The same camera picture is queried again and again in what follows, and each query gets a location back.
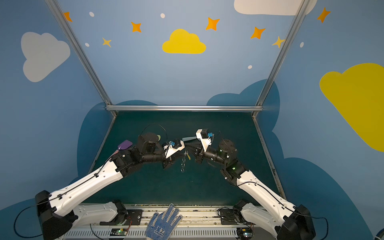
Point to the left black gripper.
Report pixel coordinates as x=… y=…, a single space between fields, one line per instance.
x=168 y=161

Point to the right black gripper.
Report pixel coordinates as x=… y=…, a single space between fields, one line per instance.
x=199 y=156

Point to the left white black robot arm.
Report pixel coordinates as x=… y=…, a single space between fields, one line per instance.
x=56 y=210

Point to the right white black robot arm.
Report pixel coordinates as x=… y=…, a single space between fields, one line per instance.
x=282 y=219

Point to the light blue toy shovel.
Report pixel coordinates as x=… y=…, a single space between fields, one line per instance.
x=186 y=139

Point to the purple pink toy shovel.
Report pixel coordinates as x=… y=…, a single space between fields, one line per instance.
x=123 y=147

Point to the blue dotted glove centre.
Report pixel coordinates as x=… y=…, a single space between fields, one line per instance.
x=162 y=225

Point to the left green circuit board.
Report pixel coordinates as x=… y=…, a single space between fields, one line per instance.
x=118 y=232

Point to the green circuit board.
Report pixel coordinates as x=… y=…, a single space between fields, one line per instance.
x=118 y=232
x=244 y=233

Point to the right green circuit board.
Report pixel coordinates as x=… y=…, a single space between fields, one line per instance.
x=244 y=233

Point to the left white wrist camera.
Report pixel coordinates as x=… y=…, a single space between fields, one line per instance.
x=173 y=147

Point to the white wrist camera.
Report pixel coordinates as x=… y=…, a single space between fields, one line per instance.
x=173 y=147
x=205 y=137

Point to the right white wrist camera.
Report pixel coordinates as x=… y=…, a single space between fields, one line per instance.
x=205 y=137

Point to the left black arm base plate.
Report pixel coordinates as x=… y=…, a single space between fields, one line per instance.
x=125 y=218

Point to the aluminium front rail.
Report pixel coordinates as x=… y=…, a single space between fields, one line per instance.
x=199 y=222

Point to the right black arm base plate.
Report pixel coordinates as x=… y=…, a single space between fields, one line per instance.
x=231 y=217

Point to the right aluminium frame post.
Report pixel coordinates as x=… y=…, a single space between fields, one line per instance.
x=284 y=49

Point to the aluminium frame post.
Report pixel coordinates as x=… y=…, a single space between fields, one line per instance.
x=59 y=15
x=284 y=49

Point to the left aluminium frame post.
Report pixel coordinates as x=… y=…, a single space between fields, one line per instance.
x=59 y=15

